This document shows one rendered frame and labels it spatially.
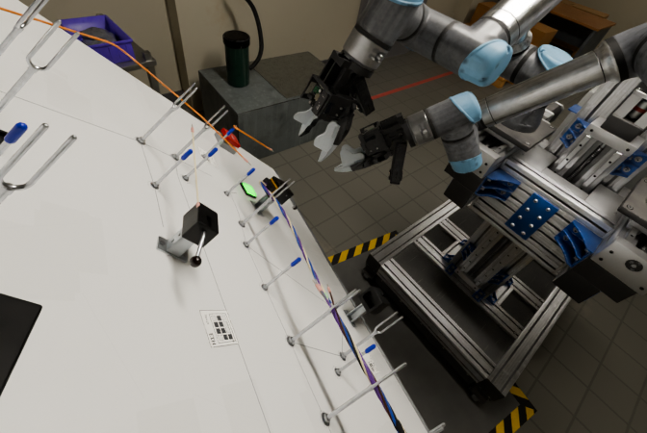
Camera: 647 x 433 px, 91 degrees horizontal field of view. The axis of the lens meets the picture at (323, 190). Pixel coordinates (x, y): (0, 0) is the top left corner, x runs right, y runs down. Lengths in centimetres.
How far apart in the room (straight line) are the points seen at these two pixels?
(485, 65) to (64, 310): 62
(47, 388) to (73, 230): 16
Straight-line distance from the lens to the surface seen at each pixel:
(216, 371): 42
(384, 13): 59
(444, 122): 77
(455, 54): 63
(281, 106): 233
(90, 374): 35
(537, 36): 495
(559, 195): 126
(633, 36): 92
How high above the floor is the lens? 169
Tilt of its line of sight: 46 degrees down
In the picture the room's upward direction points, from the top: 13 degrees clockwise
